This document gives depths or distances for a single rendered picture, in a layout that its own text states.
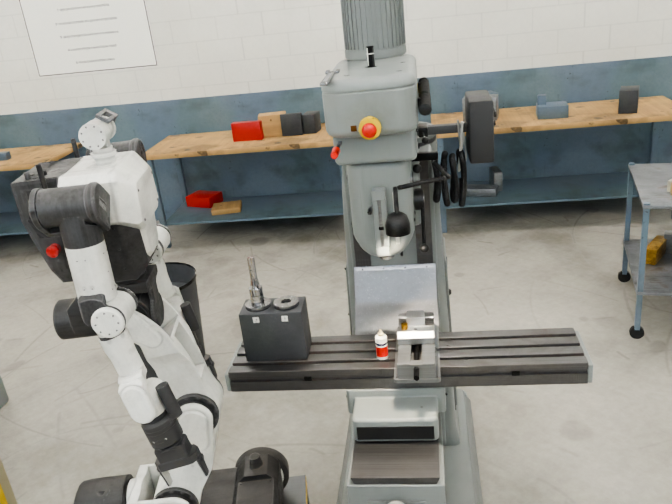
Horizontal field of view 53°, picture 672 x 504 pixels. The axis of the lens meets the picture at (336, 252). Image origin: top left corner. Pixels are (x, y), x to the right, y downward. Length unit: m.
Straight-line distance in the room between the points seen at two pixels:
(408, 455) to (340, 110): 1.10
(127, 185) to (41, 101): 5.59
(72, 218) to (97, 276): 0.15
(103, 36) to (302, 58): 1.87
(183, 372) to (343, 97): 0.89
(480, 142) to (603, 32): 4.23
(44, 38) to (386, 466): 5.75
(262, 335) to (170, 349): 0.51
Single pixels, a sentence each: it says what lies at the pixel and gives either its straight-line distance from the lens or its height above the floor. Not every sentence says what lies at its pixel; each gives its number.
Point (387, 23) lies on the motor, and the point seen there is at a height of 1.99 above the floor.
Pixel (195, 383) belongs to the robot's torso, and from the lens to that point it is 2.00.
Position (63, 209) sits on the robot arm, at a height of 1.73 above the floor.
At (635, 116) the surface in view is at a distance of 5.81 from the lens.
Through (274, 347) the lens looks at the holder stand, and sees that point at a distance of 2.36.
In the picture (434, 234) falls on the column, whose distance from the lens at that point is 2.57.
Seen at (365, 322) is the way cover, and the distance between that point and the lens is 2.60.
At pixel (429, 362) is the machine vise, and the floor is 0.99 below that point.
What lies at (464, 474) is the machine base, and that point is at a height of 0.20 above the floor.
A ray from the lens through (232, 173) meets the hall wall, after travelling 6.71.
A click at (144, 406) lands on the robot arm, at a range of 1.76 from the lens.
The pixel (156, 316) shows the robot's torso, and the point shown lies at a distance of 1.91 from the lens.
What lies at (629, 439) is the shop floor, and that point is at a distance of 3.54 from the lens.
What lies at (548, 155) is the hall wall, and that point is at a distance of 6.54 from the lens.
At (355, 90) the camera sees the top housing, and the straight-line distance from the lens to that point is 1.83.
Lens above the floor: 2.15
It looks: 23 degrees down
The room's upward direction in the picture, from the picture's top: 6 degrees counter-clockwise
